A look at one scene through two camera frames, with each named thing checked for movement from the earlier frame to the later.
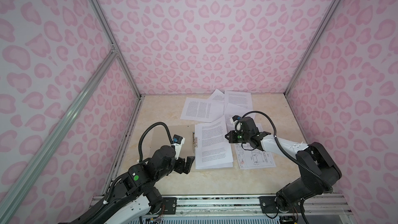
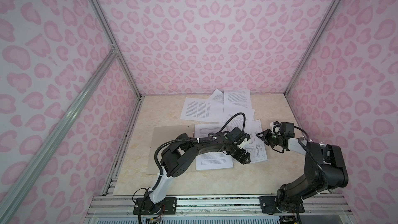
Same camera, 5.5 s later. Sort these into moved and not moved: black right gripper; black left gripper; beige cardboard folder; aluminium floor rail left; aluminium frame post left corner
Moved: black right gripper; black left gripper
Not moved: aluminium frame post left corner; beige cardboard folder; aluminium floor rail left
